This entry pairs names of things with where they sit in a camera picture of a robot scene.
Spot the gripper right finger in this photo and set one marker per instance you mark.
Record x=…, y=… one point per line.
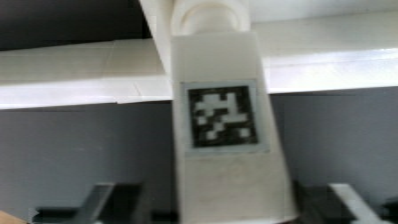
x=332, y=205

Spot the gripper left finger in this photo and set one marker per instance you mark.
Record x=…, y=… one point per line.
x=115, y=206

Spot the white front fence bar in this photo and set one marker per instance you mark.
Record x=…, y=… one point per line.
x=109, y=72

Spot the white square table top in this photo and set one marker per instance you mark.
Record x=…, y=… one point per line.
x=308, y=45

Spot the white table leg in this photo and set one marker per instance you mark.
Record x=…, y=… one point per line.
x=234, y=181

